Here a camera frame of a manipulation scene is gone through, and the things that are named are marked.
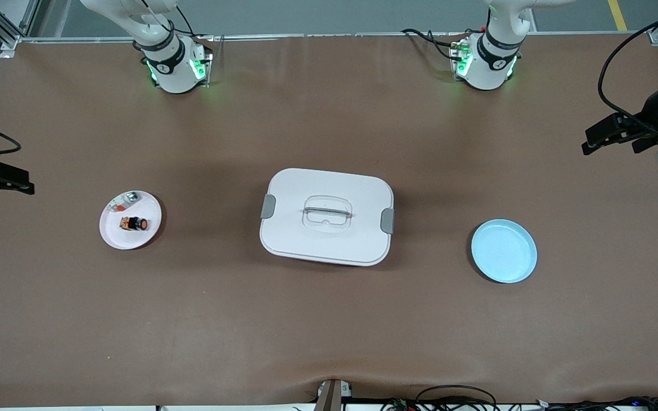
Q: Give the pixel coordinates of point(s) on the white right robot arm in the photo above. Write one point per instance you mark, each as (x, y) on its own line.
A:
(173, 67)

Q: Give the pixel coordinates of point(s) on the brown camera post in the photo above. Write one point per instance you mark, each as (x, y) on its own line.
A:
(330, 395)

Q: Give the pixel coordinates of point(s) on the pale pink round plate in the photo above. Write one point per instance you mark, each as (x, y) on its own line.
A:
(135, 238)

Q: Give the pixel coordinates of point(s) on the white green push-button switch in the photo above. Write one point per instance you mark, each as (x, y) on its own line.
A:
(126, 201)

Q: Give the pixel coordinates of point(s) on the black orange push-button switch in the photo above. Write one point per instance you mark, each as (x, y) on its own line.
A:
(135, 224)

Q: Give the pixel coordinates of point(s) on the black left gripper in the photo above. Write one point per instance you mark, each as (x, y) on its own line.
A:
(653, 112)

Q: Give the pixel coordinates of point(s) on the white lidded box grey latches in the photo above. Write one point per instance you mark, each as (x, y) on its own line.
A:
(326, 220)

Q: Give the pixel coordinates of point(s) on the light blue round plate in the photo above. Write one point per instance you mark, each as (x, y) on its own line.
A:
(503, 251)

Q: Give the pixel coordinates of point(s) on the brown table mat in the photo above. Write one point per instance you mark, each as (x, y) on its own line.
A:
(329, 325)

